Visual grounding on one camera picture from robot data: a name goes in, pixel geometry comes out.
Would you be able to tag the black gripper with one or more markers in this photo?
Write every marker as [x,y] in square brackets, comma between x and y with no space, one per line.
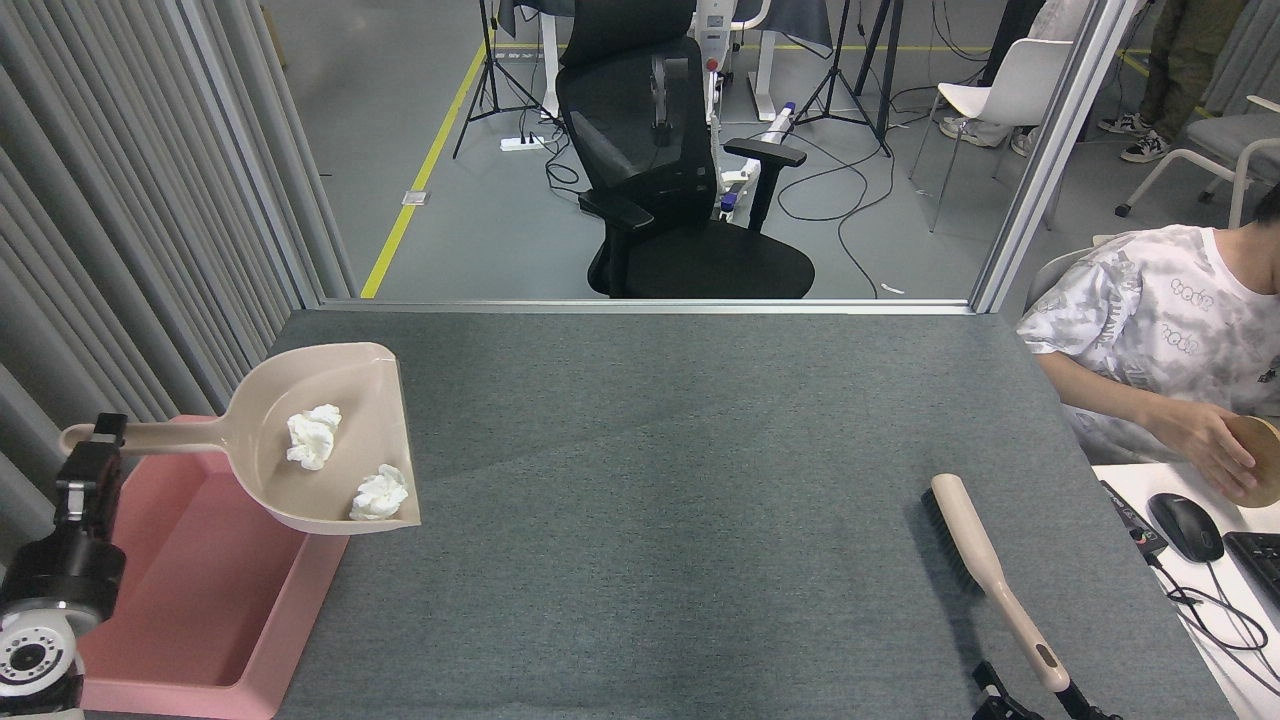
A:
[65,575]

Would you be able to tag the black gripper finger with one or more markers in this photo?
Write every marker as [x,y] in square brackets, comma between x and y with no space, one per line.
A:
[1000,705]
[1085,710]

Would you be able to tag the beige hand brush black bristles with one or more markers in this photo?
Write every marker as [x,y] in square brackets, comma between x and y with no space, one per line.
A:
[975,535]

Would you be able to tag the white tissue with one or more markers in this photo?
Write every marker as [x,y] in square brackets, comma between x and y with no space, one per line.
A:
[380,495]
[312,438]

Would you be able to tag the beige plastic dustpan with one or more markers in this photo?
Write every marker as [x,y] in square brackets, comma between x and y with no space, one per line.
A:
[350,400]

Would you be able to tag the round wooden disc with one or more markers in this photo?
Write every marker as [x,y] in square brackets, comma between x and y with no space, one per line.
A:
[1268,465]

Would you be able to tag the person's forearm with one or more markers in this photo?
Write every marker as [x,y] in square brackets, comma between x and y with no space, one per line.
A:
[1100,395]

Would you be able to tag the pink plastic bin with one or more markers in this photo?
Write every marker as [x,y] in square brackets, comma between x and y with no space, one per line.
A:
[200,600]

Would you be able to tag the person's hand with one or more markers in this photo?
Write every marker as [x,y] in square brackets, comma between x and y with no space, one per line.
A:
[1215,445]

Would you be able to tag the white desk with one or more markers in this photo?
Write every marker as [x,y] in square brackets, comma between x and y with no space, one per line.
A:
[1250,660]

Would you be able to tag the small black flat device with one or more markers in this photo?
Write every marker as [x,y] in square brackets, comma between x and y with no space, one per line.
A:
[1130,515]

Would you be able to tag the black computer mouse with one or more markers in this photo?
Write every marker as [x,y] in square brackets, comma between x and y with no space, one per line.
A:
[1185,527]

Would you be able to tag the black keyboard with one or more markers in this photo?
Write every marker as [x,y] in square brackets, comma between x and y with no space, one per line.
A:
[1260,565]

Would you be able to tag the grey pleated curtain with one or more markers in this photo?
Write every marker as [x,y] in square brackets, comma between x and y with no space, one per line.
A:
[100,250]

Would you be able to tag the person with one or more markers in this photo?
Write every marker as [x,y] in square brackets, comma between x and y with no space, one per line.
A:
[1185,60]
[965,130]
[1150,320]

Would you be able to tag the grey chair backrest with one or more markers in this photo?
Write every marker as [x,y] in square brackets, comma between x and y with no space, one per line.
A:
[1050,275]

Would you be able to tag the metal floor outlet plate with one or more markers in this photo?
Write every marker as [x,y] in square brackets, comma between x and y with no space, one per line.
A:
[415,198]

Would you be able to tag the white power strip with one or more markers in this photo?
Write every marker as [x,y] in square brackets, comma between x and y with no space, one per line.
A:
[522,143]

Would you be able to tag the black tripod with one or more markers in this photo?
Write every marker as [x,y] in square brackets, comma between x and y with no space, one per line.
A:
[838,60]
[489,60]

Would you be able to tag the white blue wheeled device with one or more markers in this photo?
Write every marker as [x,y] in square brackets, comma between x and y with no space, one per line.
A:
[778,125]

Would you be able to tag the white plastic chair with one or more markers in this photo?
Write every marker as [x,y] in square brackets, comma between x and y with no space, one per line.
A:
[1020,80]

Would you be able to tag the black mesh office chair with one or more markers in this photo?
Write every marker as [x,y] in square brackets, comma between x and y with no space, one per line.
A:
[640,150]

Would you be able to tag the silver table edge rail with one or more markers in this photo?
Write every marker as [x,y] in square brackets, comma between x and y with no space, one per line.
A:
[650,306]

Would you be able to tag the grey chair white frame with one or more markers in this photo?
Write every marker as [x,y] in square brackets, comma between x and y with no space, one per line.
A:
[1230,135]

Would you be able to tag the white desk frame dark cover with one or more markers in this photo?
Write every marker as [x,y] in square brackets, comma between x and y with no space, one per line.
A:
[766,70]

